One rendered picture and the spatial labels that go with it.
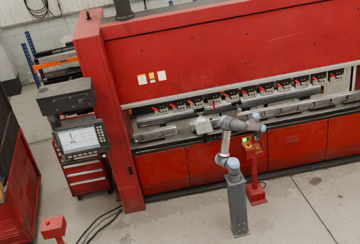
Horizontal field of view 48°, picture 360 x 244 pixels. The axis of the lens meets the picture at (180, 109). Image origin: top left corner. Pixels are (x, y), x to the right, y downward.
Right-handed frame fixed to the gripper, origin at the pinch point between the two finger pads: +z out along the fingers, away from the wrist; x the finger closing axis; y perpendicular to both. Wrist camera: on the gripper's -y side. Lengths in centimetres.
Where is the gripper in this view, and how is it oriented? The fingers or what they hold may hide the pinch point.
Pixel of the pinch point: (256, 140)
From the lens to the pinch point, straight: 454.6
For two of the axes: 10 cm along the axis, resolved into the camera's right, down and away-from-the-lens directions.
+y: -2.1, -5.7, 7.9
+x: -9.7, 2.3, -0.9
